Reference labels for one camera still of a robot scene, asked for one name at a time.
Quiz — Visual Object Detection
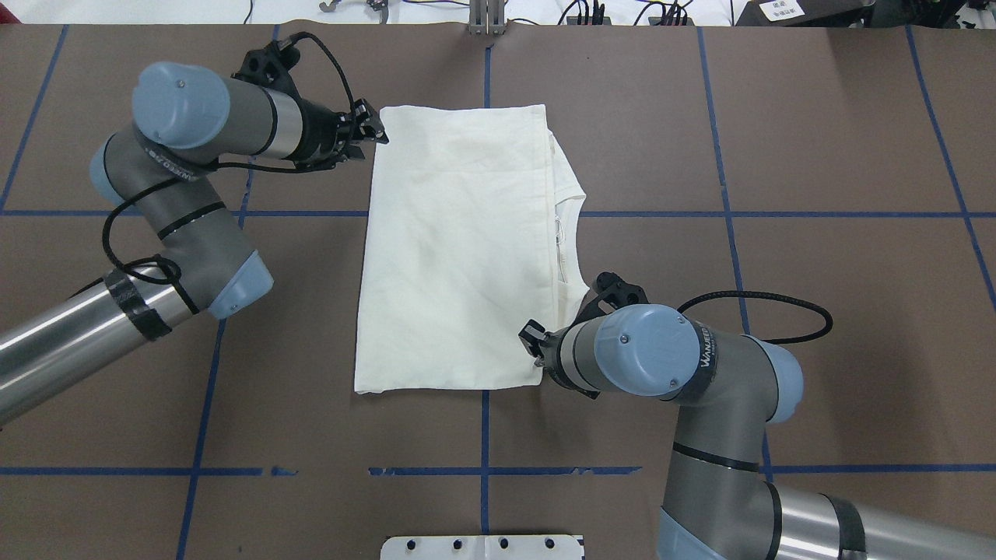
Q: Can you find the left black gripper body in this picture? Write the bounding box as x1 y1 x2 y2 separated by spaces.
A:
300 100 352 170

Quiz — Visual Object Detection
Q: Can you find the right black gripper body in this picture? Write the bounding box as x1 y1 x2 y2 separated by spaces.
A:
538 327 600 400

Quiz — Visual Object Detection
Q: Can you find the cream long sleeve printed shirt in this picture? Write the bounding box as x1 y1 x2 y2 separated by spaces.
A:
353 105 587 394

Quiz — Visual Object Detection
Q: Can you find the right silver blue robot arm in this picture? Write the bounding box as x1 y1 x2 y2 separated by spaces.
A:
519 303 994 559

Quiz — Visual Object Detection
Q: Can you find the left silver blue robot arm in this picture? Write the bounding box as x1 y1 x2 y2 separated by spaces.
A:
1 51 388 423

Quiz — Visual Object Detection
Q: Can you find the white central column with base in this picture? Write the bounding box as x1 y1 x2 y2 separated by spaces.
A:
380 534 586 559

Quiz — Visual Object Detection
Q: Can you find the black power adapter with label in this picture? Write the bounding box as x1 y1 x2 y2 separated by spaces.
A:
734 1 875 28

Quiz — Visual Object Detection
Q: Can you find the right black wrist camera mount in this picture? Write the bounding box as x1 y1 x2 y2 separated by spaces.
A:
570 271 650 327

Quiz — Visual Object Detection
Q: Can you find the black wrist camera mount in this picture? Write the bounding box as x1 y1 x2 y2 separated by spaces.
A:
231 40 301 100
570 271 650 327

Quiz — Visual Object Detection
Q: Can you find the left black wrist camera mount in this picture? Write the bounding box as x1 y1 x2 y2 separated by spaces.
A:
231 40 301 100

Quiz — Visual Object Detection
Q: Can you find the aluminium frame post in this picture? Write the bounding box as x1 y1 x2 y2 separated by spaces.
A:
466 0 508 37

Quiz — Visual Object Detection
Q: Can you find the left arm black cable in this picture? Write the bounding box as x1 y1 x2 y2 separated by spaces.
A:
101 31 359 316

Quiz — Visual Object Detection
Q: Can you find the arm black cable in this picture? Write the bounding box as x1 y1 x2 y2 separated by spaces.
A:
101 31 359 316
677 291 833 346

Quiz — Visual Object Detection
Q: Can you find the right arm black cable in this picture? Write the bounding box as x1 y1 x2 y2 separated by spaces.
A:
677 291 833 346

